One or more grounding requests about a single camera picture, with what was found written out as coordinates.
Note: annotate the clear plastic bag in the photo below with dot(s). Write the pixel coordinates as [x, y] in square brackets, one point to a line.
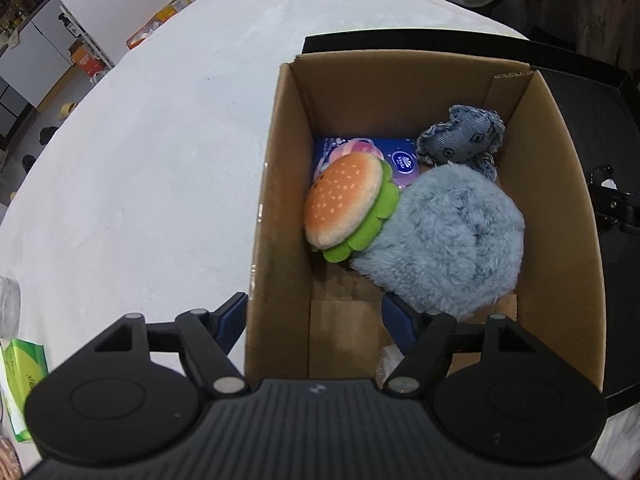
[7, 310]

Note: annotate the white cabinet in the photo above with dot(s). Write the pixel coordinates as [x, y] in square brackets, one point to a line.
[40, 55]

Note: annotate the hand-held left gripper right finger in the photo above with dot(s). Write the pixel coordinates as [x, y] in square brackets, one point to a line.
[398, 321]

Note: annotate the burger plush toy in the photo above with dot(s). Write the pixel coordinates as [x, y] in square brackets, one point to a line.
[345, 200]

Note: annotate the fluffy grey-blue plush toy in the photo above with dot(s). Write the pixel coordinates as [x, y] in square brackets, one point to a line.
[450, 230]

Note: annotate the yellow slipper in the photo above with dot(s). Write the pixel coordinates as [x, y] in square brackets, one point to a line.
[67, 108]

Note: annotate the translucent plastic bag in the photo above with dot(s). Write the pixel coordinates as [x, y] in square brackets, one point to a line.
[595, 10]

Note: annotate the white wrapper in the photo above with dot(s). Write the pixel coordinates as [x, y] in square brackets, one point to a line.
[387, 362]

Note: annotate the yellow and orange box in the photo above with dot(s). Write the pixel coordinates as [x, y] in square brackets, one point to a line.
[160, 20]

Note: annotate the black slipper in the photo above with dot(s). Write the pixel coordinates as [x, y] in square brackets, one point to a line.
[28, 161]
[47, 135]

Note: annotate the black shallow tray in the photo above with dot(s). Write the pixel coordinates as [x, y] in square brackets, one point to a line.
[600, 125]

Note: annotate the blue denim stuffed toy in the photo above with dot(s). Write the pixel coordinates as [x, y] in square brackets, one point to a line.
[465, 135]

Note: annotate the brown cardboard box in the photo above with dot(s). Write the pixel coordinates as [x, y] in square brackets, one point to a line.
[400, 90]

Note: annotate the orange carton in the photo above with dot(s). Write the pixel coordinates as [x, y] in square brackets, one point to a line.
[87, 59]

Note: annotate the blue tissue pack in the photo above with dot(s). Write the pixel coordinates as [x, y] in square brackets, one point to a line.
[400, 160]

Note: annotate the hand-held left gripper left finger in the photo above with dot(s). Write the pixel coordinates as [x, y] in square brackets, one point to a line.
[233, 321]

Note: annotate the green tissue box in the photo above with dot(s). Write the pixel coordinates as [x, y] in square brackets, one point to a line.
[25, 380]

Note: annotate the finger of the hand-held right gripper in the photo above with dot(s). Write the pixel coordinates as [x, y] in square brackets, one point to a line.
[612, 200]

